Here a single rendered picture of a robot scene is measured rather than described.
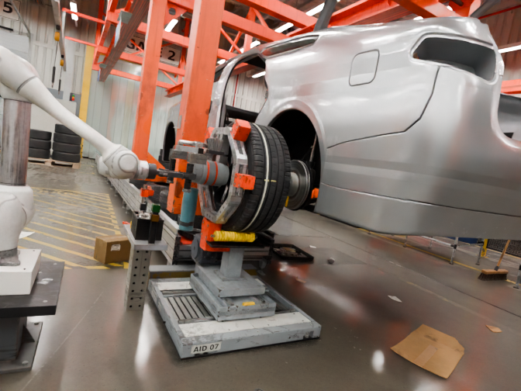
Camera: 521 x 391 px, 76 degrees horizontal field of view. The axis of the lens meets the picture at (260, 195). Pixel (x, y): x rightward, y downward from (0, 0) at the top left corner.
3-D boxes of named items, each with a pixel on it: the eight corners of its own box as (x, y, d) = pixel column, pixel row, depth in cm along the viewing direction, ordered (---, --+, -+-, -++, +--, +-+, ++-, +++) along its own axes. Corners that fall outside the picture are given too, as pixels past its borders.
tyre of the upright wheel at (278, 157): (263, 255, 199) (308, 158, 170) (227, 255, 187) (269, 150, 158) (229, 195, 248) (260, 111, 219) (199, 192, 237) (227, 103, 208)
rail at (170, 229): (184, 258, 245) (188, 230, 243) (171, 258, 240) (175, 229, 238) (132, 199, 457) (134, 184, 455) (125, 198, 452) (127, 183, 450)
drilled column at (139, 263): (143, 309, 195) (153, 240, 191) (125, 310, 190) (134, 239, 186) (140, 302, 204) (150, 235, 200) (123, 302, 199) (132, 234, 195)
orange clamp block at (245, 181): (246, 188, 174) (253, 190, 167) (232, 186, 170) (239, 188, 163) (247, 174, 174) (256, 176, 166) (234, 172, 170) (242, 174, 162)
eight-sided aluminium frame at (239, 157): (236, 231, 176) (253, 128, 170) (225, 231, 173) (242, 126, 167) (202, 210, 223) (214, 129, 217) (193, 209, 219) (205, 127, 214)
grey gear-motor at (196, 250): (249, 285, 239) (257, 237, 236) (193, 287, 218) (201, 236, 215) (239, 275, 255) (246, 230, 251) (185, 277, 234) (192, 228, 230)
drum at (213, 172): (228, 188, 191) (231, 164, 190) (191, 184, 181) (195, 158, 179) (219, 185, 203) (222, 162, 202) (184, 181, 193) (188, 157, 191)
